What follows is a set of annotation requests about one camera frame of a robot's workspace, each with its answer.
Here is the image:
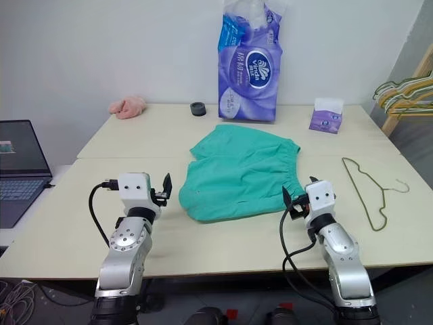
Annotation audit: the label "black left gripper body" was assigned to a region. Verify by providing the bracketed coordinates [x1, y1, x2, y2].
[150, 189, 170, 209]

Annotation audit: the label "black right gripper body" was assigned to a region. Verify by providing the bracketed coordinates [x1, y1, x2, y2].
[290, 194, 309, 220]

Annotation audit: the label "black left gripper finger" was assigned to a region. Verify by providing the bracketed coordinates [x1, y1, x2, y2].
[162, 173, 173, 199]

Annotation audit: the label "green shorts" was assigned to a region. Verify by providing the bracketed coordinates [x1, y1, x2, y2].
[178, 124, 303, 225]

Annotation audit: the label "olive wire hanger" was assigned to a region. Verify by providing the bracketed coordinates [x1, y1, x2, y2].
[341, 156, 411, 232]

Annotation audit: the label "small purple tissue box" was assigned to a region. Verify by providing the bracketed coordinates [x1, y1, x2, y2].
[308, 97, 344, 135]

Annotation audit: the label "dark grey round holder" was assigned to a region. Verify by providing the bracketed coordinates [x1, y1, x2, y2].
[189, 101, 208, 118]

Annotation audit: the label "pink cloth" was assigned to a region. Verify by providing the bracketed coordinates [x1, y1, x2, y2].
[108, 95, 147, 121]

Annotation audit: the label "dark rounded shape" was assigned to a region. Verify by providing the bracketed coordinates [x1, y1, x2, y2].
[265, 303, 301, 325]
[183, 305, 228, 325]

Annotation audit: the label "large purple tissue pack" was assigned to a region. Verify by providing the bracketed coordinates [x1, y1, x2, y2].
[216, 0, 283, 124]

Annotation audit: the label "dark grey laptop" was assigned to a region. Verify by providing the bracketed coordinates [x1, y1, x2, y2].
[0, 118, 55, 230]

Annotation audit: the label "hangers on wooden rack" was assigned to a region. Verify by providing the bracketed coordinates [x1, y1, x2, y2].
[382, 45, 433, 131]

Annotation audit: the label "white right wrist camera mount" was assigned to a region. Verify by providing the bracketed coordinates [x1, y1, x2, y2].
[303, 180, 338, 221]

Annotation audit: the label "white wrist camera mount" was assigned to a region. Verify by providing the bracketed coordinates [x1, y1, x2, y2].
[117, 173, 152, 209]
[303, 180, 338, 221]

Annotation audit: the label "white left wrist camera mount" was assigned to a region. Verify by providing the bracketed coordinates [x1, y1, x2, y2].
[117, 173, 152, 209]

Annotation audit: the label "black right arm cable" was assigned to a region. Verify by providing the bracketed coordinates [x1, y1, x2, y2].
[279, 202, 336, 314]

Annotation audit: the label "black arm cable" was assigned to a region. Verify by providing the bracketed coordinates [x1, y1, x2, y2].
[88, 178, 120, 248]
[279, 202, 336, 314]

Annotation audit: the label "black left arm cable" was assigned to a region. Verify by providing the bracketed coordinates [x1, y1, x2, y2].
[88, 178, 120, 248]

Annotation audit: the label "grey floor cable bundle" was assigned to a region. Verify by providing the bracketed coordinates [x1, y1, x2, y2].
[0, 278, 45, 325]

